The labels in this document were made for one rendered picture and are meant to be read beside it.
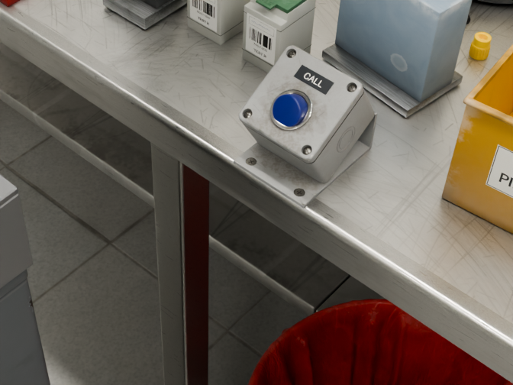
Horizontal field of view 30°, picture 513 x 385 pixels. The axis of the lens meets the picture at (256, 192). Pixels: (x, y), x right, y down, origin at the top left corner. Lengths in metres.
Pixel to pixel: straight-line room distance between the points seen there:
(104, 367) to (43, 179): 0.46
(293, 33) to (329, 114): 0.14
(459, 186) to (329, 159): 0.10
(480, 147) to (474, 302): 0.11
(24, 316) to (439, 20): 0.38
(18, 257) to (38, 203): 1.25
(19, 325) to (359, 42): 0.36
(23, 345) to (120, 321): 0.98
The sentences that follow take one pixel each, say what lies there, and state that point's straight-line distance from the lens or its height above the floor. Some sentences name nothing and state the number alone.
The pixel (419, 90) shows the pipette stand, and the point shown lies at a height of 0.90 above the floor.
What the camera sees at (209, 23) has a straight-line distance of 0.85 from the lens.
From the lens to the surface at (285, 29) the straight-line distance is 0.79.
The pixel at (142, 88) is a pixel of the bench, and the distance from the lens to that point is 0.81.
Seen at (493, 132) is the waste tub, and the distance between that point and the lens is 0.68.
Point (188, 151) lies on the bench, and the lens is 0.78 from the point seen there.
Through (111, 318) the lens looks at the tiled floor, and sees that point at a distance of 1.73.
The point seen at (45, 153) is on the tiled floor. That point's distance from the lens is 2.02.
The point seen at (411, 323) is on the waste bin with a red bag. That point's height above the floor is 0.42.
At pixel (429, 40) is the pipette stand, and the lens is 0.76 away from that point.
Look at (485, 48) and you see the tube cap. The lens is 0.87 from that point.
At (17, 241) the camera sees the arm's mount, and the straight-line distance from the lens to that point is 0.66.
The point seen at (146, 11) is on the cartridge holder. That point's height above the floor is 0.89.
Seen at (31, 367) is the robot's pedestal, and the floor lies 0.76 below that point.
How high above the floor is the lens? 1.40
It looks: 47 degrees down
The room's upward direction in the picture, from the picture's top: 3 degrees clockwise
